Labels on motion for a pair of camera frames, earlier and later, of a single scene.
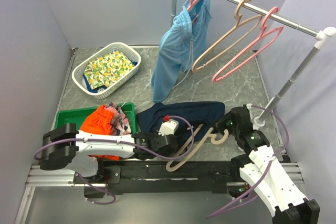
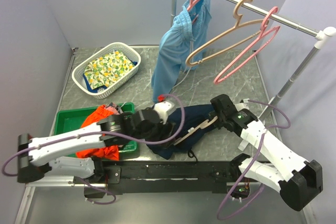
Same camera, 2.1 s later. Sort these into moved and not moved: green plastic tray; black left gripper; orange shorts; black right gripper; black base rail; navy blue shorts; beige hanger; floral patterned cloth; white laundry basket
Moved: black right gripper; beige hanger; black left gripper; navy blue shorts
Not moved: orange shorts; white laundry basket; green plastic tray; black base rail; floral patterned cloth
